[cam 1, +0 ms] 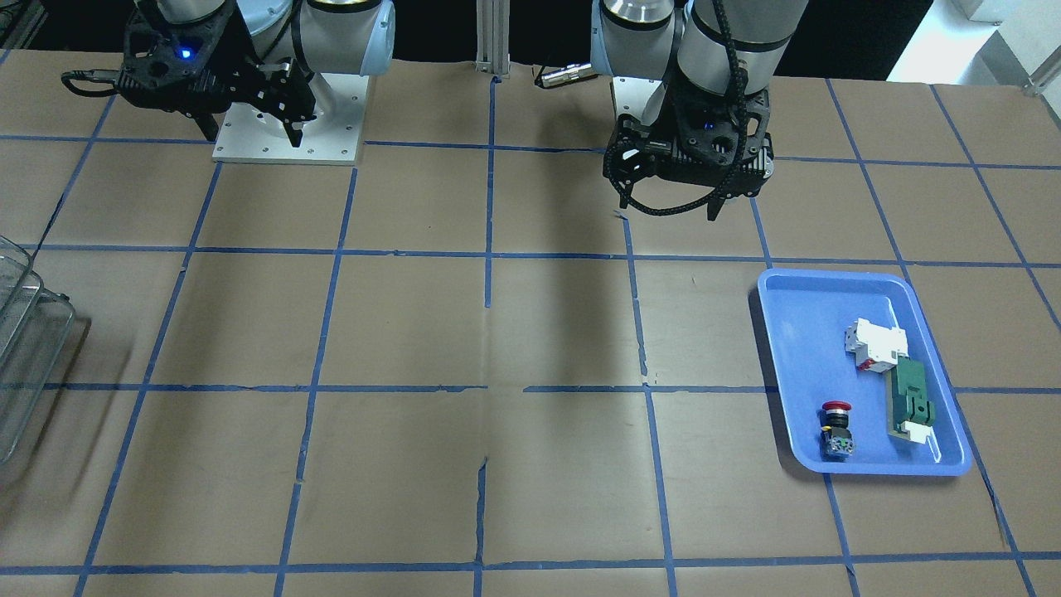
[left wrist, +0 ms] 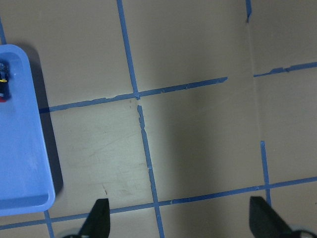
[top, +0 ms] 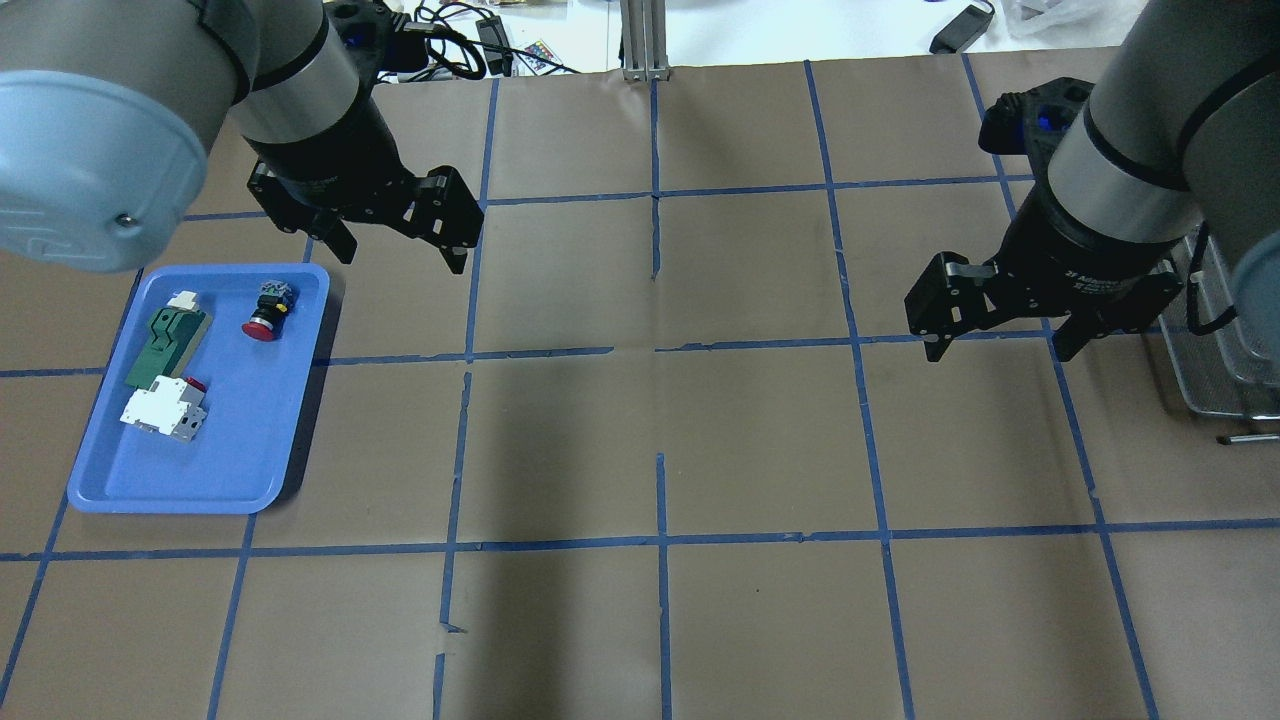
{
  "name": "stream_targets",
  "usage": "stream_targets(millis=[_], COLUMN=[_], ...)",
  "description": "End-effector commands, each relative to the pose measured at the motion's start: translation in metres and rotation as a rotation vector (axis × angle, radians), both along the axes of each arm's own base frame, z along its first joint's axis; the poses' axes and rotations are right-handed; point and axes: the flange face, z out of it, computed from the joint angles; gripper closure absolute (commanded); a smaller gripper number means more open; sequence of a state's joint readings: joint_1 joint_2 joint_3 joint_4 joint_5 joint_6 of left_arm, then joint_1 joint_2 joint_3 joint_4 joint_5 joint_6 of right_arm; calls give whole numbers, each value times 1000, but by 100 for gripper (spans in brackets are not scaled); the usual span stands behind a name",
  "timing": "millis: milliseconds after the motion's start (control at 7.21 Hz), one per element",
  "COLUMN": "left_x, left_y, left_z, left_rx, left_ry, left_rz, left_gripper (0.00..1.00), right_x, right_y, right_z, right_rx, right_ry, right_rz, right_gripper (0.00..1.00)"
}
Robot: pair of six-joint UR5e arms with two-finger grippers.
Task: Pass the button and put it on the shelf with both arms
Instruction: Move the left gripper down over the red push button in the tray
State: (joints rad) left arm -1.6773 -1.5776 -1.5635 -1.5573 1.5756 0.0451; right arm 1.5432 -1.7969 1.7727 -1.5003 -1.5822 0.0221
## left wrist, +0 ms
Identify red emergency stop button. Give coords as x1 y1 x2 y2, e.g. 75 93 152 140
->
0 61 10 103

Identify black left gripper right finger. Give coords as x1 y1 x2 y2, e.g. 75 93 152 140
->
249 196 300 238

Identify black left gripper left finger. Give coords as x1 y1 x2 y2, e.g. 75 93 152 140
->
78 198 110 238

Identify blue plastic tray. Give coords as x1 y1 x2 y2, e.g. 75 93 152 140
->
0 45 55 216

